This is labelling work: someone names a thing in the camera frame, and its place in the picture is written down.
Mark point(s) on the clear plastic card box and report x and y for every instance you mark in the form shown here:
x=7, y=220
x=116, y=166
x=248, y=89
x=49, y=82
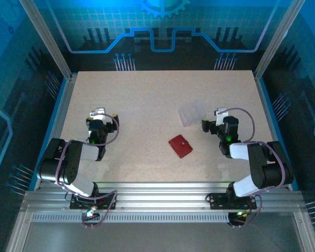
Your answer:
x=191, y=114

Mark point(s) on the red leather card holder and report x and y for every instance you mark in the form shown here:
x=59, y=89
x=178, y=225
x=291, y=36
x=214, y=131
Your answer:
x=181, y=145

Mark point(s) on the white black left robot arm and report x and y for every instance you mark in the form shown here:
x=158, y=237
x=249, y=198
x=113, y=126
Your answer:
x=68, y=157

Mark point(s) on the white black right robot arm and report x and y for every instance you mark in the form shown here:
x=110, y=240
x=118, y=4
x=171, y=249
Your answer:
x=267, y=168

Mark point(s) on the left controller board with leds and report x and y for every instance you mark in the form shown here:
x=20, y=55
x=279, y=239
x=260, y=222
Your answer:
x=90, y=213

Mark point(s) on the controller board with leds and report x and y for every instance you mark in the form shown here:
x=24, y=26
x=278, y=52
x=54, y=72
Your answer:
x=90, y=213
x=239, y=215

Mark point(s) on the right controller board with leds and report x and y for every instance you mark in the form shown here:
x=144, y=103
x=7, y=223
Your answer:
x=239, y=215

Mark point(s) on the aluminium table side rail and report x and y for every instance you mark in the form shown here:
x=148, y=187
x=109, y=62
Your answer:
x=60, y=118
x=268, y=118

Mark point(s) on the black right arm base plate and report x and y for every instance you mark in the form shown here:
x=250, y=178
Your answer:
x=218, y=202

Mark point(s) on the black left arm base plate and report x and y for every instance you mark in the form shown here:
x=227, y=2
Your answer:
x=76, y=205

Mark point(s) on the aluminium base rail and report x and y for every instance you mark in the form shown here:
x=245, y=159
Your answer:
x=160, y=197

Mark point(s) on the aluminium corner post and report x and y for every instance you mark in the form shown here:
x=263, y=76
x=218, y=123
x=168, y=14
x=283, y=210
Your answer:
x=278, y=39
x=46, y=39

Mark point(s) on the aluminium frame leg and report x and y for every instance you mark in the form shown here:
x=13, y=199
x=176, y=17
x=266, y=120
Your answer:
x=18, y=231
x=307, y=231

